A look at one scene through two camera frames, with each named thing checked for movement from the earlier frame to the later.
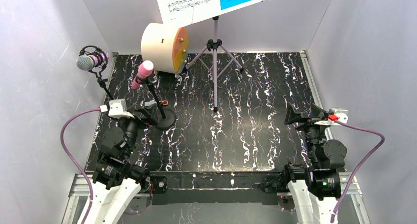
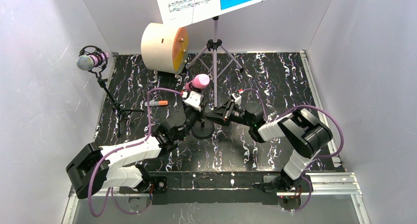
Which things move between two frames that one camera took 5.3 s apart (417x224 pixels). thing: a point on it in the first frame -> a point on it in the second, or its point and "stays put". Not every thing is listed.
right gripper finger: x=293 y=116 -> x=217 y=114
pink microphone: x=145 y=69 -> x=200 y=81
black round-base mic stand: x=168 y=117 -> x=202 y=129
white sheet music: x=182 y=6 stays put
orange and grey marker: x=150 y=103 stays put
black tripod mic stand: x=98 y=69 stays put
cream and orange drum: x=166 y=46 stays put
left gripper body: x=139 y=117 -> x=191 y=108
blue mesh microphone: x=87 y=62 stays put
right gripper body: x=308 y=124 -> x=226 y=112
